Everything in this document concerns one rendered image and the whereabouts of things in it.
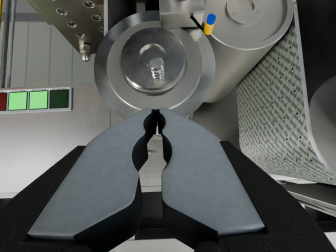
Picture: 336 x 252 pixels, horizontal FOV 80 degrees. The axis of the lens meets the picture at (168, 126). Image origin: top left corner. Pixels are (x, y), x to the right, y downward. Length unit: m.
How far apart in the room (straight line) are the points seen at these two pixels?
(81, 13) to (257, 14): 0.39
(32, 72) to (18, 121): 1.54
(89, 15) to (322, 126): 0.50
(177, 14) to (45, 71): 1.99
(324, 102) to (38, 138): 0.65
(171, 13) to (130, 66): 0.07
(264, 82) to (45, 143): 0.57
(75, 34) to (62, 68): 1.51
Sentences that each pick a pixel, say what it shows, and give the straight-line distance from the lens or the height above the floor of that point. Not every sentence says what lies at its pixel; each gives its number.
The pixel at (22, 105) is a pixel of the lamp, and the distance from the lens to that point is 0.72.
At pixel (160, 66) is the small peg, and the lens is 0.20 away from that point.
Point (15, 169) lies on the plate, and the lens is 0.71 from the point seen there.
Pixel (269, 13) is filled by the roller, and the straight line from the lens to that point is 0.33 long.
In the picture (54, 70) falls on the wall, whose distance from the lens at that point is 2.16.
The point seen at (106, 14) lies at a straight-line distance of 0.31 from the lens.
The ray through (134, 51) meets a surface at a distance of 0.24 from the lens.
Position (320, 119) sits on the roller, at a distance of 0.31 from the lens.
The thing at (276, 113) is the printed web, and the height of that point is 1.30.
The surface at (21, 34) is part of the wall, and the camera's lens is 2.44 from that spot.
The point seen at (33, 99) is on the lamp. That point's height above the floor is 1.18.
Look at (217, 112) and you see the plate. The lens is 0.59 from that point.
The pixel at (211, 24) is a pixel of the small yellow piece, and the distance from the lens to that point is 0.22.
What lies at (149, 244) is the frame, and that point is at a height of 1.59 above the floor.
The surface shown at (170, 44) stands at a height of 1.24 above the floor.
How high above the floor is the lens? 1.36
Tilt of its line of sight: 8 degrees down
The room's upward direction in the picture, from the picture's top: 177 degrees clockwise
